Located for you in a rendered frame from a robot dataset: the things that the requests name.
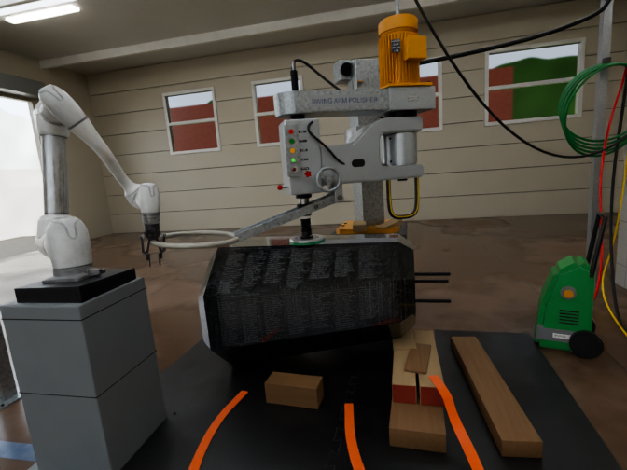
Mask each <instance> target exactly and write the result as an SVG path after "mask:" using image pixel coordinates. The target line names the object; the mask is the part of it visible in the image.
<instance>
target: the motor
mask: <svg viewBox="0 0 627 470"><path fill-rule="evenodd" d="M378 31H379V38H380V39H379V41H378V48H379V71H380V89H387V88H389V87H411V86H431V85H432V82H430V81H427V82H420V62H421V61H422V60H424V59H426V57H427V56H426V36H423V35H418V34H417V32H418V19H417V17H415V16H414V15H412V14H408V13H402V14H396V15H392V16H389V17H387V18H385V19H383V20H382V21H381V22H380V23H379V25H378Z"/></svg>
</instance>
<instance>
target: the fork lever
mask: <svg viewBox="0 0 627 470"><path fill-rule="evenodd" d="M309 202H313V203H311V204H309V205H306V206H304V207H302V208H299V209H298V210H297V207H295V208H292V209H290V210H287V211H285V212H282V213H280V214H277V215H274V216H272V217H269V218H267V219H264V220H262V221H259V222H257V223H255V224H253V225H250V226H248V227H245V228H241V229H239V230H236V231H234V232H233V233H234V237H238V238H239V241H238V242H241V241H244V240H246V239H249V238H251V237H253V236H256V235H258V234H260V233H262V232H265V231H267V230H270V229H272V228H276V227H279V226H281V225H283V224H285V223H287V222H290V221H292V220H295V219H297V218H300V217H302V216H305V215H307V214H310V213H313V212H315V211H317V210H320V209H322V208H325V207H327V206H329V205H331V204H334V203H336V202H335V191H334V192H332V193H329V194H327V195H325V196H323V197H320V198H318V199H315V200H311V201H309Z"/></svg>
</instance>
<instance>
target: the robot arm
mask: <svg viewBox="0 0 627 470"><path fill-rule="evenodd" d="M38 96H39V99H40V101H39V102H38V103H37V104H36V106H35V109H34V112H33V115H34V120H35V127H36V131H37V133H38V135H39V136H41V156H42V180H43V203H44V215H41V216H40V217H39V218H38V220H37V228H36V237H35V246H36V248H37V250H38V251H39V252H40V253H41V254H42V255H44V256H46V257H49V259H50V261H51V264H52V268H53V276H51V277H48V278H47V279H44V280H42V283H62V282H78V281H82V280H84V279H87V278H89V277H91V276H94V275H98V274H102V273H104V272H105V269H97V268H95V267H94V266H93V262H92V250H91V240H90V235H89V232H88V230H87V228H86V226H85V225H84V223H83V222H82V221H81V220H80V219H78V218H77V217H74V216H71V215H69V200H68V174H67V149H66V139H68V137H69V136H70V131H71V132H72V133H73V134H75V135H76V136H77V137H78V138H80V139H81V140H82V141H83V142H85V143H86V144H87V145H88V146H89V147H91V148H92V149H93V150H94V152H95V153H96V154H97V155H98V156H99V158H100V159H101V160H102V161H103V163H104V164H105V166H106V167H107V168H108V170H109V171H110V172H111V173H112V174H113V175H114V177H115V178H116V179H117V181H118V182H119V184H120V185H121V186H122V188H123V189H124V191H125V194H124V196H125V197H126V199H127V200H128V202H129V203H130V205H131V206H133V207H135V208H137V209H141V212H142V221H143V223H145V224H144V226H145V232H144V234H143V235H139V238H140V240H141V248H142V254H146V260H148V265H149V267H151V264H150V253H149V252H148V251H149V245H150V241H152V240H156V241H159V239H158V237H159V236H160V235H161V237H162V242H165V236H166V234H165V233H161V232H160V223H158V222H160V192H159V189H158V187H157V185H156V184H153V183H143V184H141V185H140V184H135V183H134V182H133V181H131V180H130V179H129V177H128V176H127V175H126V174H125V172H124V171H123V170H122V169H121V167H120V165H119V164H118V161H117V160H116V158H115V157H114V155H113V153H112V152H111V150H110V149H109V148H108V146H107V145H106V143H105V142H104V140H103V139H102V138H101V136H100V135H99V133H98V132H97V130H95V128H94V127H93V125H92V124H91V122H90V120H89V119H88V117H87V116H86V115H85V113H84V112H83V111H82V109H81V108H80V107H79V106H78V104H77V103H76V102H75V101H74V100H73V99H72V98H71V97H70V96H69V95H68V94H67V93H66V92H65V91H63V90H62V89H60V88H58V87H57V86H55V85H51V84H50V85H47V86H46V87H44V88H42V89H40V90H39V92H38ZM144 236H146V237H147V245H146V250H145V248H144V240H143V239H144Z"/></svg>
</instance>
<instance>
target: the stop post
mask: <svg viewBox="0 0 627 470"><path fill-rule="evenodd" d="M19 391H20V390H19V387H16V383H15V380H14V376H13V372H12V368H11V364H10V360H9V356H8V352H7V345H6V341H5V337H4V333H3V329H2V326H1V322H0V410H2V409H4V408H6V407H8V406H9V405H11V404H13V403H14V402H16V401H18V400H19V399H21V394H19Z"/></svg>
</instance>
